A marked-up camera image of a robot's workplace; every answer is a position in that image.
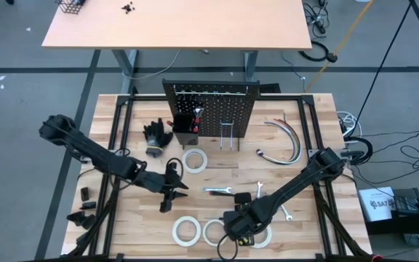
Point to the black plastic bin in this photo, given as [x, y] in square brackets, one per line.
[184, 125]

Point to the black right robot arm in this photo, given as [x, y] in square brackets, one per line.
[297, 185]

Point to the small black block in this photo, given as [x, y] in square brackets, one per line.
[88, 205]
[84, 194]

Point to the chrome combination wrench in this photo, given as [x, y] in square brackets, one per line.
[216, 189]
[286, 214]
[259, 191]

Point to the black perforated pegboard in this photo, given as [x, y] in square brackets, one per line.
[227, 109]

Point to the metal double prong hook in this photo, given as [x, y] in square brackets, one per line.
[221, 138]

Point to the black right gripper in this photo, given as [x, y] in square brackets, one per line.
[244, 222]

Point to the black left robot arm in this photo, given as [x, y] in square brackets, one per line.
[86, 149]

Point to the light wooden side table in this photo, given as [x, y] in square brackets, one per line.
[176, 25]

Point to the thin black strut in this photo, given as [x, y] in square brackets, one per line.
[384, 65]

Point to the white masking tape roll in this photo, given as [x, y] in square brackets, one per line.
[183, 161]
[206, 234]
[269, 236]
[174, 231]

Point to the black grey work glove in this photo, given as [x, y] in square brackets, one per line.
[155, 140]

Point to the black flat base plate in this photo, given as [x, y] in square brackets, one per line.
[271, 88]

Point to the red emergency stop button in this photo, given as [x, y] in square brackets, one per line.
[377, 258]

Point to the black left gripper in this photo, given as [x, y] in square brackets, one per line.
[153, 180]

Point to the white printed box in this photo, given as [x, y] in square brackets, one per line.
[375, 213]

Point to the black equipment shelf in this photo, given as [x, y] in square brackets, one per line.
[406, 227]

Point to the pile of small black parts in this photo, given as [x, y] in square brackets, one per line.
[127, 8]

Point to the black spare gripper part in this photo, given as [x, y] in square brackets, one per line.
[80, 220]

